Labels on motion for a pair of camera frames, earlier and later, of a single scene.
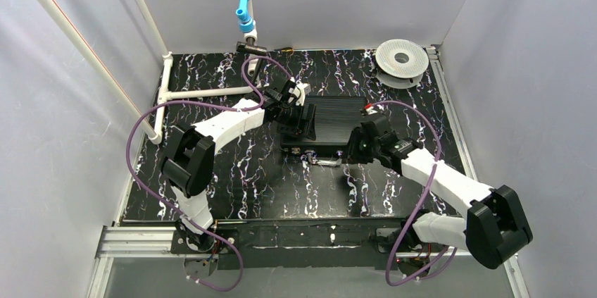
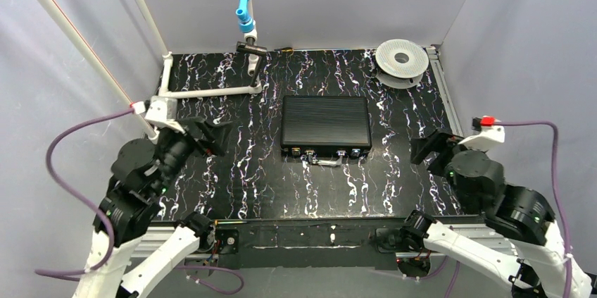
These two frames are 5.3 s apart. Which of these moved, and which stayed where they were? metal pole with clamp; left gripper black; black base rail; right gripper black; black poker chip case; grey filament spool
Moved: left gripper black; right gripper black
Stayed: grey filament spool; black poker chip case; black base rail; metal pole with clamp
